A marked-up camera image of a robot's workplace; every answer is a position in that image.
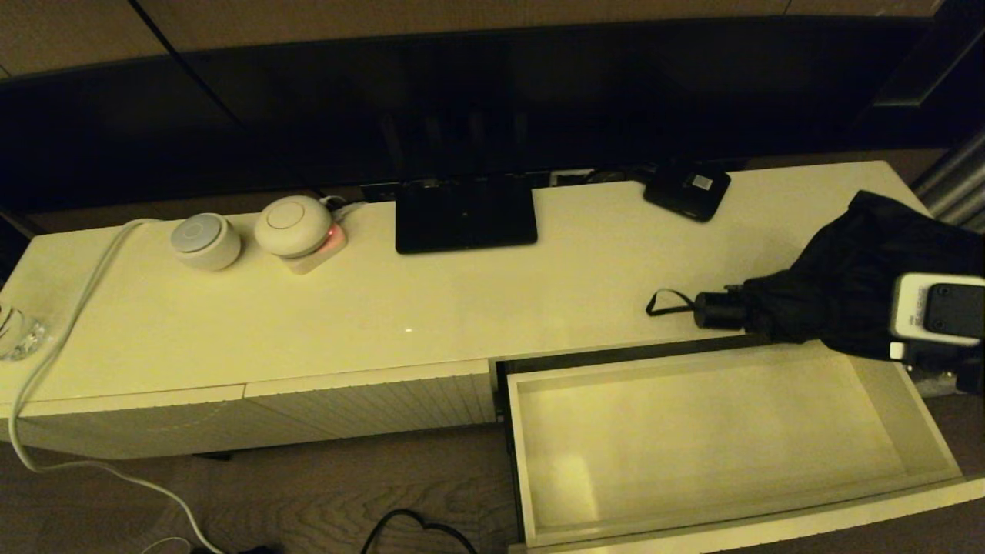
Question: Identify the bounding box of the black set-top box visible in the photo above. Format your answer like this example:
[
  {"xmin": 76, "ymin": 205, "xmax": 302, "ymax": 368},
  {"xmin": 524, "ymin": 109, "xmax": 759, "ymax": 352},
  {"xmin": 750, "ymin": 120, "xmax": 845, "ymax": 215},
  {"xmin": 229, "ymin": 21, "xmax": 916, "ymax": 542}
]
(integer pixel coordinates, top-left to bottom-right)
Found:
[{"xmin": 643, "ymin": 163, "xmax": 732, "ymax": 224}]

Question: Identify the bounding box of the black umbrella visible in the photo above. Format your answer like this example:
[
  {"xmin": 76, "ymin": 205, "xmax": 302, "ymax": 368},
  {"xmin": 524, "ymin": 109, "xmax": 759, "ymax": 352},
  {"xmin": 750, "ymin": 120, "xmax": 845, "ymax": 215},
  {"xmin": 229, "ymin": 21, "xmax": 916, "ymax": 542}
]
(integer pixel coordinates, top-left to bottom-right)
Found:
[{"xmin": 645, "ymin": 190, "xmax": 985, "ymax": 362}]

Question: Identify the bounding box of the white ribbed drawer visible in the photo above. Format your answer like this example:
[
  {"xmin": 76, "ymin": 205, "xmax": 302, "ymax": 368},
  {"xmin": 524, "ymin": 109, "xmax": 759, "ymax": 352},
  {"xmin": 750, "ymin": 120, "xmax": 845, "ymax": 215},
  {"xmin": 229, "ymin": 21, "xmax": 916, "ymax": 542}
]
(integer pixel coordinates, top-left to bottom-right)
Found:
[{"xmin": 504, "ymin": 341, "xmax": 985, "ymax": 554}]

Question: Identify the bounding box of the white dome device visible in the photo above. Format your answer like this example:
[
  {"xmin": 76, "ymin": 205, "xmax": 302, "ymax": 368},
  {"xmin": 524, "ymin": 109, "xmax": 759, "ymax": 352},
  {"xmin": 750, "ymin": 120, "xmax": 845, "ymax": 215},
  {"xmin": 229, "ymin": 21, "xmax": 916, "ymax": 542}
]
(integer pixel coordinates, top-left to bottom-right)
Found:
[{"xmin": 254, "ymin": 195, "xmax": 334, "ymax": 259}]

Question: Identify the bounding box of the black television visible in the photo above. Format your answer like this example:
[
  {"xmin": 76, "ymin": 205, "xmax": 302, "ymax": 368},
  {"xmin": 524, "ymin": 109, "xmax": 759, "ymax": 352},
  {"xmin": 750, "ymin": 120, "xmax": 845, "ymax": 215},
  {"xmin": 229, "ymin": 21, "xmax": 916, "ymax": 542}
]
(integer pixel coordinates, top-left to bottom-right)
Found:
[{"xmin": 0, "ymin": 17, "xmax": 943, "ymax": 218}]

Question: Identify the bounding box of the white ribbed cabinet door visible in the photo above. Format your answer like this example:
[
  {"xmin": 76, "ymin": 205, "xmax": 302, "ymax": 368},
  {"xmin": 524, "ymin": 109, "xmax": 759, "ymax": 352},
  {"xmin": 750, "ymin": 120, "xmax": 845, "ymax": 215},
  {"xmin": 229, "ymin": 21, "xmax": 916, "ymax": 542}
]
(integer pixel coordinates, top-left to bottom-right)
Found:
[
  {"xmin": 0, "ymin": 383, "xmax": 249, "ymax": 462},
  {"xmin": 243, "ymin": 359, "xmax": 497, "ymax": 447}
]

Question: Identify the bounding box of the black floor cable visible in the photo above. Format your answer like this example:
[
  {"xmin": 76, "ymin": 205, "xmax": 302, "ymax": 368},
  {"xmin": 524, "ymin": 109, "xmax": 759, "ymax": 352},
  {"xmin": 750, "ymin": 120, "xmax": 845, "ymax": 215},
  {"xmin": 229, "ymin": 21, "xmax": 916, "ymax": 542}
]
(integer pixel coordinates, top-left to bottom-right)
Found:
[{"xmin": 360, "ymin": 509, "xmax": 479, "ymax": 554}]

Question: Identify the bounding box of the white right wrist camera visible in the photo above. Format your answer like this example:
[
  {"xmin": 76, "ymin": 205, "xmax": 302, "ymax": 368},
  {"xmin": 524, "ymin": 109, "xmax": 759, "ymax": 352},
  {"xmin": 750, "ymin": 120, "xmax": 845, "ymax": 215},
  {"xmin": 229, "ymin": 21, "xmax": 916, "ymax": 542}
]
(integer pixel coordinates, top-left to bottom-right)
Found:
[{"xmin": 889, "ymin": 272, "xmax": 985, "ymax": 361}]

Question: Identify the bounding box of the white TV cabinet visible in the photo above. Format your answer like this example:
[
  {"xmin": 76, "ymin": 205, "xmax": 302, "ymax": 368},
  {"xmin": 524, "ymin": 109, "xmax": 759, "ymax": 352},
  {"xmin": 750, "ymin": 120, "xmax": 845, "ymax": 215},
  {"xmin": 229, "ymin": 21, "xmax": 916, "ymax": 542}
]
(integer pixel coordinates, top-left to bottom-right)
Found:
[{"xmin": 0, "ymin": 160, "xmax": 985, "ymax": 462}]

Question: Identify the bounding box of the black television base plate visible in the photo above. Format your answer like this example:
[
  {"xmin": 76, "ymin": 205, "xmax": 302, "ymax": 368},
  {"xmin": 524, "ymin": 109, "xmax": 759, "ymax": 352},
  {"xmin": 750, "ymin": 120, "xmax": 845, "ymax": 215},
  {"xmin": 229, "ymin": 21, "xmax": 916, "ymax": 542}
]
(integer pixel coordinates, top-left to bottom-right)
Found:
[{"xmin": 395, "ymin": 175, "xmax": 539, "ymax": 255}]

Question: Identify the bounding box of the thick white power cable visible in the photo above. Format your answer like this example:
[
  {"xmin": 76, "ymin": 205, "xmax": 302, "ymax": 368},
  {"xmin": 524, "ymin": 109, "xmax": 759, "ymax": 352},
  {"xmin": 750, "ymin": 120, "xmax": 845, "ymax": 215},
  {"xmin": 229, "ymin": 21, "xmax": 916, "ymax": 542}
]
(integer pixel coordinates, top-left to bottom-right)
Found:
[{"xmin": 9, "ymin": 218, "xmax": 224, "ymax": 554}]

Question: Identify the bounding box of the grey pleated curtain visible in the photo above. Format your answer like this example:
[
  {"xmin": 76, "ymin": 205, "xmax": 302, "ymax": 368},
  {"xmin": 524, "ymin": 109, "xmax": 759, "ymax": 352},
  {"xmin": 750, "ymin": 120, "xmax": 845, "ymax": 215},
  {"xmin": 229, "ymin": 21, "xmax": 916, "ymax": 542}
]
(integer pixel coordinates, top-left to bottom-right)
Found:
[{"xmin": 910, "ymin": 127, "xmax": 985, "ymax": 233}]

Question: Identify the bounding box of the white power strip red light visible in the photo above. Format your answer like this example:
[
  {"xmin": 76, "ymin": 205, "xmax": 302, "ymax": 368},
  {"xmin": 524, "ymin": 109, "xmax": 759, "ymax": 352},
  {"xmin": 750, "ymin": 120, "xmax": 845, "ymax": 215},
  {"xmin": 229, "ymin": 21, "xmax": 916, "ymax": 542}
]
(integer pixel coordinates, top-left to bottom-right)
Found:
[{"xmin": 281, "ymin": 219, "xmax": 349, "ymax": 275}]

